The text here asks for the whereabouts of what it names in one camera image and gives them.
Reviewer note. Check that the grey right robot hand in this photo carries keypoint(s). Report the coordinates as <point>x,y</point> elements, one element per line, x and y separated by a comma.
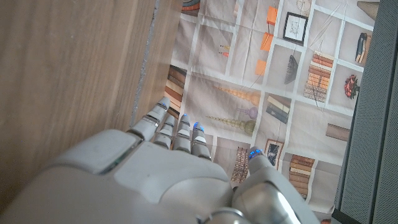
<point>140,180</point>

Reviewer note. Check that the printed bookshelf backdrop cloth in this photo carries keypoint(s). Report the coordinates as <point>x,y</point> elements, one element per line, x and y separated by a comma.
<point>280,93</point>

